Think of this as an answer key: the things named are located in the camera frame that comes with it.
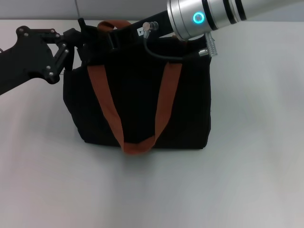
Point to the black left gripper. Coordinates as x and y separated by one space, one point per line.
26 59

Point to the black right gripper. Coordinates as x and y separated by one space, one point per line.
161 26

